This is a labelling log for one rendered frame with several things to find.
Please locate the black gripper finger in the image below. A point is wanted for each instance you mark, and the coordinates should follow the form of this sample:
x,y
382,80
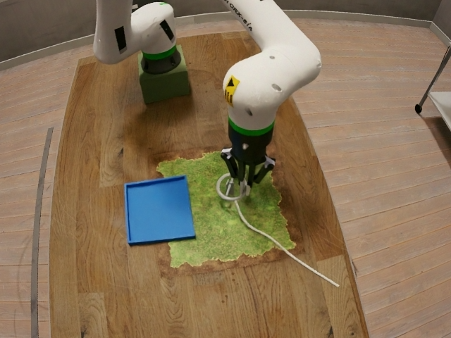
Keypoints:
x,y
269,165
233,169

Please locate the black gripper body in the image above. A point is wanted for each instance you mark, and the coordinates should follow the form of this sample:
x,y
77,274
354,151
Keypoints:
x,y
250,156

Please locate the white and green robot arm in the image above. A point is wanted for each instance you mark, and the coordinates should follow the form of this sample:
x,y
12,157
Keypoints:
x,y
254,88

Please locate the grey ring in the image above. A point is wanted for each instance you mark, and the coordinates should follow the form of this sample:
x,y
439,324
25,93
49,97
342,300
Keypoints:
x,y
228,198

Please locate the blue square tray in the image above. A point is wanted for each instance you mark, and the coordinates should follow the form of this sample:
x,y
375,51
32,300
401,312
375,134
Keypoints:
x,y
158,209

